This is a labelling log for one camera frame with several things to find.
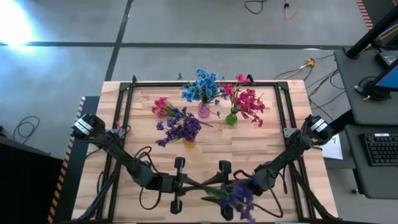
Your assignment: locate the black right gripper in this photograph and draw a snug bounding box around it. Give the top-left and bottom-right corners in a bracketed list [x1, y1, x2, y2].
[203, 159, 276, 221]

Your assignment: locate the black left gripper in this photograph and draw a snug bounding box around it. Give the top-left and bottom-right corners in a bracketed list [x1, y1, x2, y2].
[141, 156, 205, 215]

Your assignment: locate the purple artificial flower bunch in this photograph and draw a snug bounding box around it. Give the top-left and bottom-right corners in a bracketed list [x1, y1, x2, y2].
[154, 119, 184, 148]
[169, 106, 203, 143]
[200, 177, 261, 224]

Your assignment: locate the pink glass vase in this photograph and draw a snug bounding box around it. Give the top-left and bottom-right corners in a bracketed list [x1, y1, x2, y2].
[197, 101, 211, 119]

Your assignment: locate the red artificial flower bunch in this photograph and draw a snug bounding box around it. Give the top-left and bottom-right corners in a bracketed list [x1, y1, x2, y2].
[233, 88, 267, 128]
[151, 96, 215, 128]
[220, 73, 252, 102]

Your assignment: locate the blue artificial flower bunch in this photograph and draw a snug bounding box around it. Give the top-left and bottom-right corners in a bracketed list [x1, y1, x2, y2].
[177, 68, 220, 94]
[181, 81, 205, 103]
[203, 79, 227, 118]

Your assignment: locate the green glass vase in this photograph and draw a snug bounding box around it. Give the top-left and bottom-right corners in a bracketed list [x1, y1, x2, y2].
[224, 107, 239, 127]

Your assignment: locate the black mat striped edge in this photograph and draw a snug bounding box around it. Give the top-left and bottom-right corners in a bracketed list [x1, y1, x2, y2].
[46, 95, 102, 224]

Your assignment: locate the white paper sheet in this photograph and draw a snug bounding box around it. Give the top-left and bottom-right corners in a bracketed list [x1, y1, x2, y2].
[319, 133, 344, 161]

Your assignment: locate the grey desk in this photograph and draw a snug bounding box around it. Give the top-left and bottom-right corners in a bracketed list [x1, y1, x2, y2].
[344, 124, 398, 200]
[333, 48, 398, 126]

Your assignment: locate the black cabinet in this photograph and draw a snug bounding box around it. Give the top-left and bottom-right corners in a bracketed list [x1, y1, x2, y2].
[0, 135, 65, 224]

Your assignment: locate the black computer keyboard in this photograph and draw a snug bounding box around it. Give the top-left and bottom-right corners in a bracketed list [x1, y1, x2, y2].
[362, 133, 398, 167]

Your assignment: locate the computer monitor blue screen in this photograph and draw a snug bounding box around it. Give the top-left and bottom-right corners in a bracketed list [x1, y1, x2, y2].
[372, 58, 398, 93]

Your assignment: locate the black desktop device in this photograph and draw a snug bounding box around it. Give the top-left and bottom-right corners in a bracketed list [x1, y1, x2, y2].
[374, 49, 398, 68]

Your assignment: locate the black diagonal pole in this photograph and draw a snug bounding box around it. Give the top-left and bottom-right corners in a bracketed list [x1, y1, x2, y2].
[346, 5, 398, 60]

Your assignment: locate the striped hazard tape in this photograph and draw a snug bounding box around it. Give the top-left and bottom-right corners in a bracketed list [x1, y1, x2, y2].
[355, 0, 374, 30]

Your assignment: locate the yellow power plug cable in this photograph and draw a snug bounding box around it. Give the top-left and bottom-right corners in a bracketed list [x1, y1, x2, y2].
[281, 57, 317, 80]

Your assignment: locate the black floor cable coil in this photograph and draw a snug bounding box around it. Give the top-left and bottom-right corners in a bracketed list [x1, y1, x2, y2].
[12, 115, 41, 141]

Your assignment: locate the black coiled desk cable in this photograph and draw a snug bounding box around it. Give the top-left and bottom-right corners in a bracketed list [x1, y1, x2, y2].
[357, 76, 393, 102]

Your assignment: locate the black floor cable loop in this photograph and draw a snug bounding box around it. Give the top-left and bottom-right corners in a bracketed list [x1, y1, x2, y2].
[244, 0, 269, 15]

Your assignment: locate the yellow floor cable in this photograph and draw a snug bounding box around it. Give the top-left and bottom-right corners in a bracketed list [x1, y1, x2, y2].
[283, 0, 302, 21]

